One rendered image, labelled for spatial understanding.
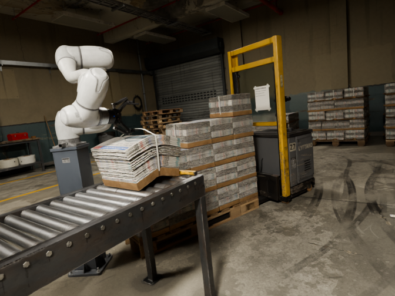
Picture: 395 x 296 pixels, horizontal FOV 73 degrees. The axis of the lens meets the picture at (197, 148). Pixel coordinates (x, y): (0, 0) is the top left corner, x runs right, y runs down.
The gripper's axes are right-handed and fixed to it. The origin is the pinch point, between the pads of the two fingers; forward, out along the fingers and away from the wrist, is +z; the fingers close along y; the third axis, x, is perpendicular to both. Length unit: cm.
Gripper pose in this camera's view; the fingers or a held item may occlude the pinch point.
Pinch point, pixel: (136, 116)
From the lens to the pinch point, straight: 152.6
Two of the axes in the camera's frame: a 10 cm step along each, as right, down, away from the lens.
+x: 8.1, 0.3, -5.9
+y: 0.4, 9.9, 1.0
